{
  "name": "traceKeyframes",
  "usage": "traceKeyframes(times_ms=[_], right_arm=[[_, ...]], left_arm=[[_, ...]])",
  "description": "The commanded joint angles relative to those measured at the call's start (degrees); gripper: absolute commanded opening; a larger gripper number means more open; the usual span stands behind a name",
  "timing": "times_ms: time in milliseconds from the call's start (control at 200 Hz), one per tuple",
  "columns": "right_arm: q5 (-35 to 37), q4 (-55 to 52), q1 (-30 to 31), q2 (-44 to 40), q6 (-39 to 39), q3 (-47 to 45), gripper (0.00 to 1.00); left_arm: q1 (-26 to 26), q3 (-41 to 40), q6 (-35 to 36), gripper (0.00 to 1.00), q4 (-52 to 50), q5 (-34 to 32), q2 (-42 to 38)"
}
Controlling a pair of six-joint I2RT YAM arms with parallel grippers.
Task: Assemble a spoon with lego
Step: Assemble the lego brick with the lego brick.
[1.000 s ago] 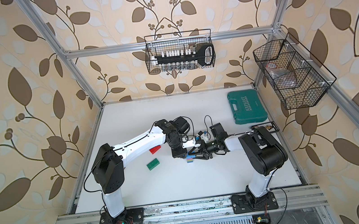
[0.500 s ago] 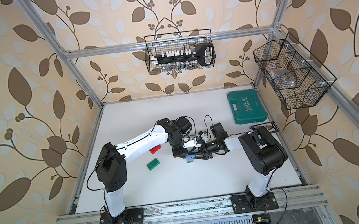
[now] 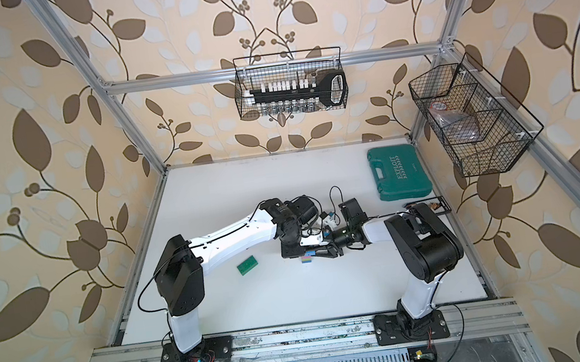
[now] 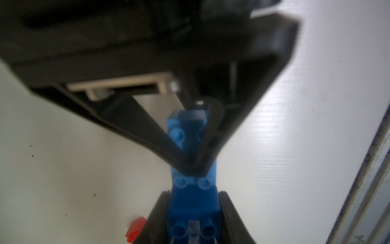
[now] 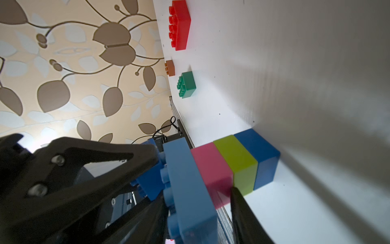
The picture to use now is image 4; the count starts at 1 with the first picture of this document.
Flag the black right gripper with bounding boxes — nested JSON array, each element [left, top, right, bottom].
[[1, 1, 300, 146]]

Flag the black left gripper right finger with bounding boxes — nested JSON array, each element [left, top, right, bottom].
[[218, 191, 256, 244]]

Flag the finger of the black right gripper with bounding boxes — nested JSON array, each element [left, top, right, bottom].
[[193, 97, 225, 175], [55, 85, 195, 175]]

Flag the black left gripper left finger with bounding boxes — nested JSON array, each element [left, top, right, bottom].
[[133, 191, 170, 244]]

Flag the red lego brick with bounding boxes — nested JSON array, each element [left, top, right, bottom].
[[126, 217, 146, 244]]

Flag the light blue lego brick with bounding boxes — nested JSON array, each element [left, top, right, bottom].
[[166, 110, 216, 190]]

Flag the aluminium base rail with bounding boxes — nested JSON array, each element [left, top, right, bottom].
[[327, 110, 390, 244]]

